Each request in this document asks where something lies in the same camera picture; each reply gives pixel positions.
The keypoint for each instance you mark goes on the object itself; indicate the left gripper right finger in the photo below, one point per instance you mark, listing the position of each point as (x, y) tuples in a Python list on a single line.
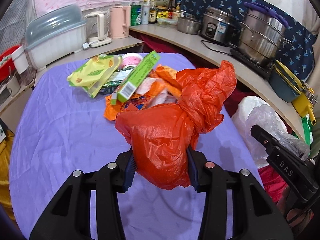
[(208, 177)]

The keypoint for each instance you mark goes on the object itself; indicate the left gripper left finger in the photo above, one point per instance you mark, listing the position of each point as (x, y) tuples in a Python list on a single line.
[(67, 216)]

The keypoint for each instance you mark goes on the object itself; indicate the clear plastic bag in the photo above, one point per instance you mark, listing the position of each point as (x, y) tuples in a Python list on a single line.
[(266, 118)]

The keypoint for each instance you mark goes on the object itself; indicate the red plastic bag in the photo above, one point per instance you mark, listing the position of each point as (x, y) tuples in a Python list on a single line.
[(160, 135)]

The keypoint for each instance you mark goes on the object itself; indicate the yellow green snack bag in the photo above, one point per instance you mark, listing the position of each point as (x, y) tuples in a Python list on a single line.
[(93, 74)]

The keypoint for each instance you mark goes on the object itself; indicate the green cardboard box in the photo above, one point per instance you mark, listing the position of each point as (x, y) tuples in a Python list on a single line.
[(127, 88)]

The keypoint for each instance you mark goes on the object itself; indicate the orange snack wrapper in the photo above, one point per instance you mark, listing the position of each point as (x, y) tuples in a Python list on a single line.
[(160, 86)]

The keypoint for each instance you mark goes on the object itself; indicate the pink paper cup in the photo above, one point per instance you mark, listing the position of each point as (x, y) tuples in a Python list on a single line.
[(130, 59)]

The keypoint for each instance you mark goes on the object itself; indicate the green white milk carton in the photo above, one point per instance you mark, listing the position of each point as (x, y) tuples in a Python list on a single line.
[(114, 81)]

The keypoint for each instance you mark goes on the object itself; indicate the right hand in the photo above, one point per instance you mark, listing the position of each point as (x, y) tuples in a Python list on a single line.
[(302, 221)]

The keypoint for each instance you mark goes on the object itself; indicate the red velvet cloth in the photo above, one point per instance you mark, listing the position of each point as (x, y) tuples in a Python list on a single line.
[(272, 181)]

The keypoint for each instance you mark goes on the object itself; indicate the green plastic bag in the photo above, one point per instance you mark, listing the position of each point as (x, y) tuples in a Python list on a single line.
[(307, 128)]

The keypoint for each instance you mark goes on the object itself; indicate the yellow electric pot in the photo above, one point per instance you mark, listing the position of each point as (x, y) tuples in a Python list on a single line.
[(305, 102)]

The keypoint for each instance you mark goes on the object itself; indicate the purple table cloth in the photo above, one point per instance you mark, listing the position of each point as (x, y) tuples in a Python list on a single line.
[(61, 130)]

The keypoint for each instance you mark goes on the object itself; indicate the blue yellow stacked basins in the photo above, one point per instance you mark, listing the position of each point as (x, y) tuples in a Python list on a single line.
[(284, 83)]

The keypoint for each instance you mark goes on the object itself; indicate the black induction cooktop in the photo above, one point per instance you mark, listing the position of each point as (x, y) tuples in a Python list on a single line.
[(263, 70)]

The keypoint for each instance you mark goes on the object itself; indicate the large steel steamer pot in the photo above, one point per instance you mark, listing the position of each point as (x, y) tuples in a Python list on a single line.
[(262, 35)]

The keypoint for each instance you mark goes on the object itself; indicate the red plastic basin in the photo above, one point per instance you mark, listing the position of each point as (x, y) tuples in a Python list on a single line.
[(7, 65)]

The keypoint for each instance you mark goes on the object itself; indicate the white cup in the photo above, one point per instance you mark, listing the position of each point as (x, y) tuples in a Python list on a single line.
[(20, 60)]

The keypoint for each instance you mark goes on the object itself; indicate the steel rice cooker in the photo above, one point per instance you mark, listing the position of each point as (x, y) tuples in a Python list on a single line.
[(218, 26)]

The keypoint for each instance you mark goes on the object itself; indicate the purple cloth on pot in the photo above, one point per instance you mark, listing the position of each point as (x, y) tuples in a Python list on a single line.
[(264, 12)]

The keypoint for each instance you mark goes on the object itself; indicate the white glass kettle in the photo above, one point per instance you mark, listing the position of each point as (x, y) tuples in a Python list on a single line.
[(97, 29)]

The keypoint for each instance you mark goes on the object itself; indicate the white dish rack box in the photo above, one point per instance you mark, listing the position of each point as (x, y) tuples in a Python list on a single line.
[(55, 35)]

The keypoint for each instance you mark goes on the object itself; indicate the small steel lidded pot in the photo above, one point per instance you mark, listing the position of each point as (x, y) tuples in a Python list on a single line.
[(188, 25)]

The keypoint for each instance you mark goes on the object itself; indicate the pink electric kettle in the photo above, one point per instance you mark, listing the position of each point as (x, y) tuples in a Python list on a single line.
[(120, 21)]

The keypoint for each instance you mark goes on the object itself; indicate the green tin can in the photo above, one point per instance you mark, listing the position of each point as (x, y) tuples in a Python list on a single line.
[(136, 15)]

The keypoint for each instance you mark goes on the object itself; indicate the dark soy sauce bottle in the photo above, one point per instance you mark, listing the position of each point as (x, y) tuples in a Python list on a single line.
[(152, 12)]

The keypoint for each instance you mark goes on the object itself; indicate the white bottle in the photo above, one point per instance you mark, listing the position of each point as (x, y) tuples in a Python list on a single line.
[(145, 12)]

